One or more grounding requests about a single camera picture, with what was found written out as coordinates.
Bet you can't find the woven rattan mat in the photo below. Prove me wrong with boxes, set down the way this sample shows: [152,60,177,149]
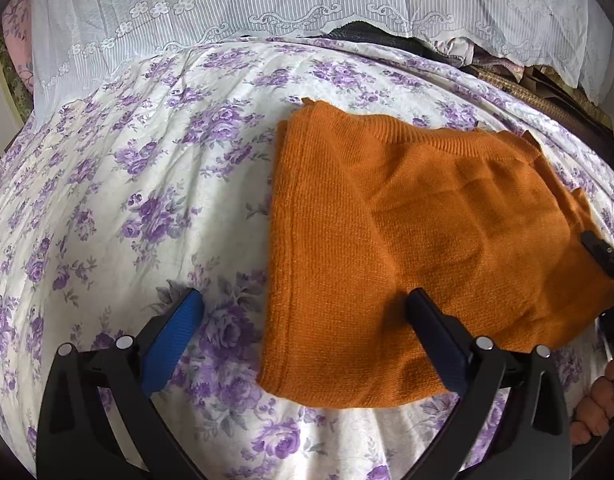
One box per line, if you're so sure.
[469,67,612,123]

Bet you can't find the person's right hand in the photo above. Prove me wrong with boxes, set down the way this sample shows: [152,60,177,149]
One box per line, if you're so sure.
[570,359,614,447]

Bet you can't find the dark cloth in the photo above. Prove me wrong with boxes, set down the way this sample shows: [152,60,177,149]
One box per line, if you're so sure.
[239,20,438,58]

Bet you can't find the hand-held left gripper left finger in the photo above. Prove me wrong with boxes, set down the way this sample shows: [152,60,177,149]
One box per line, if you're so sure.
[37,288,204,480]

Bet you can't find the dark wooden bed frame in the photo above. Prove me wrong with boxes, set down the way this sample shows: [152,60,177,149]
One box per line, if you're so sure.
[532,80,614,143]

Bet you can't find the pale folded cloth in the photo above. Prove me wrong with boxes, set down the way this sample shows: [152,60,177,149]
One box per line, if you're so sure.
[434,36,475,67]

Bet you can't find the pink floral cloth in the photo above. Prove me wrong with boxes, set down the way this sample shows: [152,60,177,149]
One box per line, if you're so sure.
[1,0,38,98]

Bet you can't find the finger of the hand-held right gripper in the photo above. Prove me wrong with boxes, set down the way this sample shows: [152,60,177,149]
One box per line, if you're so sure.
[581,231,614,288]

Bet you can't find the purple floral bedsheet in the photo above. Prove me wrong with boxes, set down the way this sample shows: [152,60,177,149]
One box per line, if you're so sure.
[0,37,614,480]

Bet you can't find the orange knit sweater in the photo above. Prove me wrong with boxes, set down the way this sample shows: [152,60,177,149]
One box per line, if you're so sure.
[256,99,614,409]

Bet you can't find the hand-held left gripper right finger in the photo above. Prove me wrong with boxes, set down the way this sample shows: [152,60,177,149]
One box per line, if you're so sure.
[405,288,574,480]

